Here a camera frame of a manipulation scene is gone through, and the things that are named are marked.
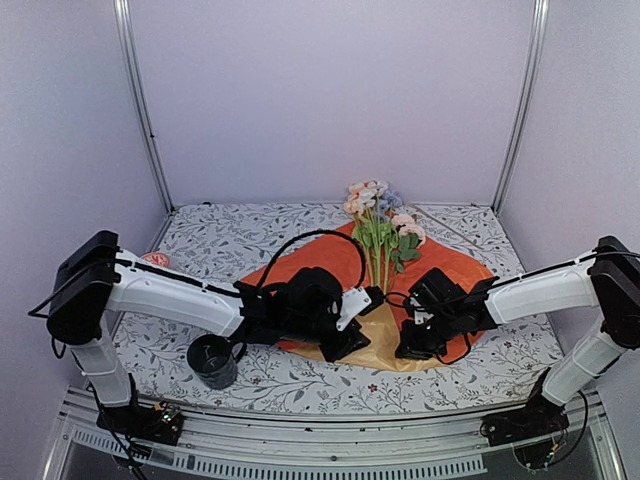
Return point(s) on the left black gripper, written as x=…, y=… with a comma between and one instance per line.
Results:
x=347, y=343

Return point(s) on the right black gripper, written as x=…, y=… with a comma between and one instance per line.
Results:
x=410, y=348

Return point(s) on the pink rose fake stem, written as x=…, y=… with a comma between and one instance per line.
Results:
x=407, y=237

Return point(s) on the tan raffia ribbon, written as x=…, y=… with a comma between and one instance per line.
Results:
x=441, y=223

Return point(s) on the blue fake flower stem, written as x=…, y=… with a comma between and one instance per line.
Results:
x=390, y=200

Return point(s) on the cream rose fake stem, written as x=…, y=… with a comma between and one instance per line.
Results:
x=370, y=210

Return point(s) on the orange fake flower stem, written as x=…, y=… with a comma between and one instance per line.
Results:
x=363, y=197

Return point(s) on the yellow wrapping paper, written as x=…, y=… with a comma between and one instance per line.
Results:
x=382, y=329

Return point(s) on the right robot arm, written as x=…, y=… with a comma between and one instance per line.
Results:
x=602, y=284

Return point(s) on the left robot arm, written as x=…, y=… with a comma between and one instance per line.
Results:
x=102, y=277

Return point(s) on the green leafy fake stem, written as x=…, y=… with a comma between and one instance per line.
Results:
x=380, y=243

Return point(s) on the black mug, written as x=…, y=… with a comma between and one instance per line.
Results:
x=214, y=360

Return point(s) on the floral patterned tablecloth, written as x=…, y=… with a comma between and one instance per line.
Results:
x=228, y=242

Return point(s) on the red white patterned bowl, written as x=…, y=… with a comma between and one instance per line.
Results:
x=157, y=258

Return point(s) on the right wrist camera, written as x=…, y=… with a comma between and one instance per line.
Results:
x=432, y=295

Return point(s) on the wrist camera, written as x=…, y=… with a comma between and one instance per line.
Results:
x=317, y=305
x=432, y=295

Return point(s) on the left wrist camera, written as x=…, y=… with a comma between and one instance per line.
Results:
x=317, y=305

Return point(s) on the front aluminium rail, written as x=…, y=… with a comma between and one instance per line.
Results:
x=366, y=432

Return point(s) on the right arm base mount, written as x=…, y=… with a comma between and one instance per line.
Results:
x=536, y=417

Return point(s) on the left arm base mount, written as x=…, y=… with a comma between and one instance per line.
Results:
x=161, y=423

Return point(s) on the right metal frame post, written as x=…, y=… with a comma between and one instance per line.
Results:
x=532, y=64

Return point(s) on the metal frame post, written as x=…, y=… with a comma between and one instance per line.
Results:
x=532, y=64
x=132, y=68

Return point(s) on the left metal frame post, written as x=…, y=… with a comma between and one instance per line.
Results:
x=132, y=68

